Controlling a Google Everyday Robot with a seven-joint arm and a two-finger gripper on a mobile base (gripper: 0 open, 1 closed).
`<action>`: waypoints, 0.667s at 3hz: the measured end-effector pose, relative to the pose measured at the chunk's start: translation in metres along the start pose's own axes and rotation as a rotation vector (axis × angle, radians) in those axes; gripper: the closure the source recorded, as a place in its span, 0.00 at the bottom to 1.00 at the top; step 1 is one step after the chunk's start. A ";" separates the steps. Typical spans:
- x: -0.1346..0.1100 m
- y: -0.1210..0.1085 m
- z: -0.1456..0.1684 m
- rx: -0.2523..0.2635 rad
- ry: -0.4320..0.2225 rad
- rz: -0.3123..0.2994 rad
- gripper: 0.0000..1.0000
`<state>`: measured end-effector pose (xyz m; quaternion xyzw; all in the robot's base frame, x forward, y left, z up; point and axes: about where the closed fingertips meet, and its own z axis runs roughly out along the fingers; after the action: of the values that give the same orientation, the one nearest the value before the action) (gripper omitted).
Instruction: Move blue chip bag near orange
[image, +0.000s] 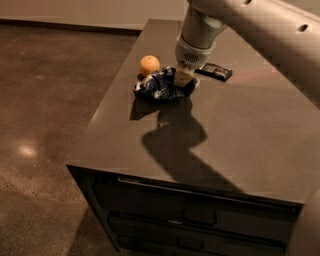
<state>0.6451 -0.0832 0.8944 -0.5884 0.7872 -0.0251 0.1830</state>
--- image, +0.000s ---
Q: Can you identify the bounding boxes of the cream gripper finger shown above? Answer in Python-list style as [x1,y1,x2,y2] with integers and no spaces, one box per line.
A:
[174,64,195,87]

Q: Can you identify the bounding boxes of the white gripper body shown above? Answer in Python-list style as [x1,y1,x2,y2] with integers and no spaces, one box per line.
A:
[175,35,214,69]

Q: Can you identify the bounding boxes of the blue chip bag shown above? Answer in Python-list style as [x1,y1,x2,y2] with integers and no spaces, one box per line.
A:
[133,66,200,102]

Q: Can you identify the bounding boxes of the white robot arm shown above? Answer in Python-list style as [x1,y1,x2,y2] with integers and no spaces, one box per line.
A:
[176,0,320,256]

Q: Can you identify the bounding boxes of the orange fruit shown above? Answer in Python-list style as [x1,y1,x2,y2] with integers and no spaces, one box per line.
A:
[140,55,160,76]

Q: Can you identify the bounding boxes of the black snack bar wrapper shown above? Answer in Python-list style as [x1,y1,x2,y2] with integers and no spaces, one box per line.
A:
[195,63,232,82]

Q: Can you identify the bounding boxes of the dark drawer cabinet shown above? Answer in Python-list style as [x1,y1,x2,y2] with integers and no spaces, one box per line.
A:
[67,20,320,256]

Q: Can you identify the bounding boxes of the top cabinet drawer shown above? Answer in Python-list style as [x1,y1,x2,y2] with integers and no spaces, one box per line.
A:
[93,180,299,243]

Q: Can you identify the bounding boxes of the cabinet drawer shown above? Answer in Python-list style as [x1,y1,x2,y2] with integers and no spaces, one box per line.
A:
[118,235,213,256]
[93,180,299,243]
[109,217,285,256]

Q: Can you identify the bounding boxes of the bottom cabinet drawer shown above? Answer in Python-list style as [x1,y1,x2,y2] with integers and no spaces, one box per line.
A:
[118,235,213,256]

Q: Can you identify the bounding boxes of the middle cabinet drawer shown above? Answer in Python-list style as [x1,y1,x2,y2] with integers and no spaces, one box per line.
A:
[109,217,285,256]

